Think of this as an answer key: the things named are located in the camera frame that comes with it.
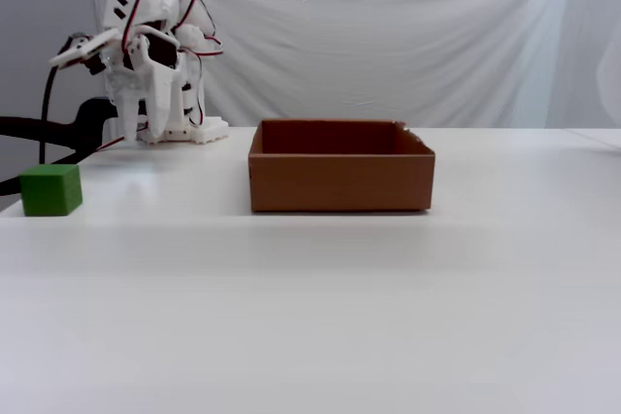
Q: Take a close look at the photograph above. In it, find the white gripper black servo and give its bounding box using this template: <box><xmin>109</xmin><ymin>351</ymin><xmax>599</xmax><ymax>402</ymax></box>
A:
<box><xmin>104</xmin><ymin>24</ymin><xmax>182</xmax><ymax>144</ymax></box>

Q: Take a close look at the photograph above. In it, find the green cube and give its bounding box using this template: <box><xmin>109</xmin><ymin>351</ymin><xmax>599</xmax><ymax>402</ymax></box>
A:
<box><xmin>19</xmin><ymin>164</ymin><xmax>84</xmax><ymax>217</ymax></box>

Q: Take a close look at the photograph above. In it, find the brown cardboard box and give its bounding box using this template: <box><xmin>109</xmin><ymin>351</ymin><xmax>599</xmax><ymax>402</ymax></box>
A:
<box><xmin>246</xmin><ymin>118</ymin><xmax>437</xmax><ymax>214</ymax></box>

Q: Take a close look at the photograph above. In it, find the black chair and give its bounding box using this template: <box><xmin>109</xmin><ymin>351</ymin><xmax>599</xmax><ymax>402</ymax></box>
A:
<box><xmin>0</xmin><ymin>97</ymin><xmax>118</xmax><ymax>198</ymax></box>

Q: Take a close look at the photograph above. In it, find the white cloth backdrop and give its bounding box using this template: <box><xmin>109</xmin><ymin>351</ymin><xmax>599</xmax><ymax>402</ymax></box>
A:
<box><xmin>80</xmin><ymin>0</ymin><xmax>621</xmax><ymax>130</ymax></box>

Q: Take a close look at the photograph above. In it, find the thin red wire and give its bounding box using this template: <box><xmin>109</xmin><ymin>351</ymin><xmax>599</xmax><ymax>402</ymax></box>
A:
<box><xmin>93</xmin><ymin>137</ymin><xmax>129</xmax><ymax>155</ymax></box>

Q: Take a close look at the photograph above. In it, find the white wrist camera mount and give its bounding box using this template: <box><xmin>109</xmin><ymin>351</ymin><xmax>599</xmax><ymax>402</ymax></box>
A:
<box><xmin>48</xmin><ymin>28</ymin><xmax>120</xmax><ymax>69</ymax></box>

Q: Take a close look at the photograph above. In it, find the red servo cable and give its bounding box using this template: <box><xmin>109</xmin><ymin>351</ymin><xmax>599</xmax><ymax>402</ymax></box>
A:
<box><xmin>118</xmin><ymin>0</ymin><xmax>148</xmax><ymax>54</ymax></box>

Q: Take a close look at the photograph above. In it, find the black camera cable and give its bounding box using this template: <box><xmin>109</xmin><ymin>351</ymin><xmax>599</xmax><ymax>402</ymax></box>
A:
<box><xmin>39</xmin><ymin>35</ymin><xmax>75</xmax><ymax>166</ymax></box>

